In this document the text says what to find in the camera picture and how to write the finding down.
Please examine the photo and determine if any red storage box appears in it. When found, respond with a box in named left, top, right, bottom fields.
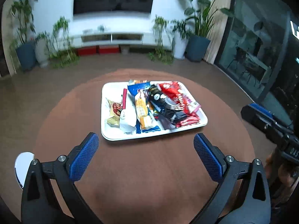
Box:
left=97, top=45, right=120, bottom=54
left=77, top=46, right=97, bottom=57

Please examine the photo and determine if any beige curtain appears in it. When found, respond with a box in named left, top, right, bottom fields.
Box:
left=203, top=0, right=231, bottom=64

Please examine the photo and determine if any plant in white pot right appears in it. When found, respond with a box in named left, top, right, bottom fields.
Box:
left=149, top=15, right=191, bottom=65

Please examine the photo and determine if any orange snack bar packet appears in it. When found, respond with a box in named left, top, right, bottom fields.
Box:
left=129, top=79, right=147, bottom=85

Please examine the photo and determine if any plant in blue pot left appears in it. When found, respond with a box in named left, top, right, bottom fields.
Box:
left=10, top=0, right=38, bottom=71

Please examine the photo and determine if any plant in blue pot right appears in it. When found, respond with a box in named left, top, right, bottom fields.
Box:
left=184, top=0, right=234, bottom=62

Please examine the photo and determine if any green white snack packet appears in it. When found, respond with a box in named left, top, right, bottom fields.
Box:
left=107, top=100, right=123, bottom=128

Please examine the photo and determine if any white round stool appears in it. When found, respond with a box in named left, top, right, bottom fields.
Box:
left=14, top=152, right=34, bottom=189

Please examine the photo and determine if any blue red snack packet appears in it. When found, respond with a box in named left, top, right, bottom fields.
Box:
left=127, top=81, right=161, bottom=134

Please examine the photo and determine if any plant in white pot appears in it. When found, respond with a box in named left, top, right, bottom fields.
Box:
left=149, top=15, right=191, bottom=65
left=35, top=16, right=78, bottom=68

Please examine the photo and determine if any white TV console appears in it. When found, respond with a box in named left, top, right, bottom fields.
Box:
left=69, top=32, right=159, bottom=48

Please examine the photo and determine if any white red snack bag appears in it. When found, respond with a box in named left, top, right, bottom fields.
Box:
left=120, top=88, right=137, bottom=133

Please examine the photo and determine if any person's right hand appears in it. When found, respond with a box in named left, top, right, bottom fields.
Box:
left=264, top=147, right=298, bottom=207

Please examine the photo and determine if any red storage box right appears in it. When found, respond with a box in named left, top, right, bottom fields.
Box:
left=97, top=45, right=120, bottom=54

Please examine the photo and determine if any dark red chocolate packet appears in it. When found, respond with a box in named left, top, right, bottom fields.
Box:
left=175, top=115, right=200, bottom=128

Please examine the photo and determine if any plant in blue pot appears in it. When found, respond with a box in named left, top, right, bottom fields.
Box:
left=184, top=0, right=234, bottom=62
left=10, top=0, right=38, bottom=71

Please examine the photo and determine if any plant in white pot left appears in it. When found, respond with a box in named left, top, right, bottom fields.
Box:
left=35, top=16, right=78, bottom=68

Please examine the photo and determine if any red storage box left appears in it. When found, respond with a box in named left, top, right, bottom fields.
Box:
left=77, top=46, right=97, bottom=57

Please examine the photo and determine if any black cookie packet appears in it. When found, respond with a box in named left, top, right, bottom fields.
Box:
left=147, top=84, right=187, bottom=130

